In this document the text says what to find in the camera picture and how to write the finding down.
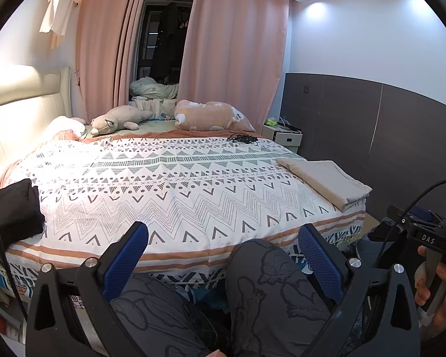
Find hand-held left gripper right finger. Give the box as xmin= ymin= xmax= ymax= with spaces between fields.
xmin=298 ymin=224 xmax=421 ymax=357

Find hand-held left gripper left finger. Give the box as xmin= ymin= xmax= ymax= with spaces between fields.
xmin=25 ymin=221 xmax=150 ymax=357

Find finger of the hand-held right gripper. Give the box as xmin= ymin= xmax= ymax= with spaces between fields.
xmin=409 ymin=208 xmax=445 ymax=227

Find beige jacket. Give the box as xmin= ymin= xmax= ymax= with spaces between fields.
xmin=275 ymin=157 xmax=372 ymax=212

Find black folded clothes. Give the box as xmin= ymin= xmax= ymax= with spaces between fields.
xmin=0 ymin=178 xmax=46 ymax=264

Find brown cardboard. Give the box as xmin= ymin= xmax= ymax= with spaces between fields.
xmin=363 ymin=211 xmax=380 ymax=236

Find person's right leg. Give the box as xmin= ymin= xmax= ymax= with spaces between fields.
xmin=225 ymin=239 xmax=343 ymax=357

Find person's leg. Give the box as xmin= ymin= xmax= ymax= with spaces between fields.
xmin=225 ymin=239 xmax=343 ymax=357
xmin=109 ymin=273 xmax=224 ymax=357

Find person's left leg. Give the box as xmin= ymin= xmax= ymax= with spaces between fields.
xmin=109 ymin=273 xmax=224 ymax=357

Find patterned white bedspread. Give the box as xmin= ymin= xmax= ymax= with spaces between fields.
xmin=0 ymin=136 xmax=368 ymax=291

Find white bedside cabinet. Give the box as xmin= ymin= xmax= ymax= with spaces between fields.
xmin=262 ymin=123 xmax=302 ymax=153

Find grey plush toy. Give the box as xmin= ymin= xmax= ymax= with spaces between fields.
xmin=90 ymin=105 xmax=153 ymax=136

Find white pillow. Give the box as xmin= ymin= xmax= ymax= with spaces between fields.
xmin=41 ymin=115 xmax=86 ymax=140

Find orange box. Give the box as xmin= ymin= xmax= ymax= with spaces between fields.
xmin=0 ymin=301 xmax=23 ymax=339

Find pink printed pillow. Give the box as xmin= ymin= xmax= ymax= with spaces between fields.
xmin=174 ymin=99 xmax=256 ymax=132

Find crumpled pale green quilt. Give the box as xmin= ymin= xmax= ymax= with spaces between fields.
xmin=129 ymin=77 xmax=181 ymax=118

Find beige padded headboard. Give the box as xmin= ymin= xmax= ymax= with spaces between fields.
xmin=0 ymin=65 xmax=73 ymax=183

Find pink pleated curtain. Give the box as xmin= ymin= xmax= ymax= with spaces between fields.
xmin=75 ymin=0 xmax=151 ymax=121

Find pink wide curtain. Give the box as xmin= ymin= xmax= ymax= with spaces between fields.
xmin=179 ymin=0 xmax=290 ymax=129

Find white hanging garment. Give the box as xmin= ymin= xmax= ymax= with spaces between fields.
xmin=39 ymin=0 xmax=84 ymax=49

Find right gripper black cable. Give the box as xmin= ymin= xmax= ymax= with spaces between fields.
xmin=377 ymin=178 xmax=446 ymax=264

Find black charger cable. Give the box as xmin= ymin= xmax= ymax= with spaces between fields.
xmin=227 ymin=133 xmax=259 ymax=145

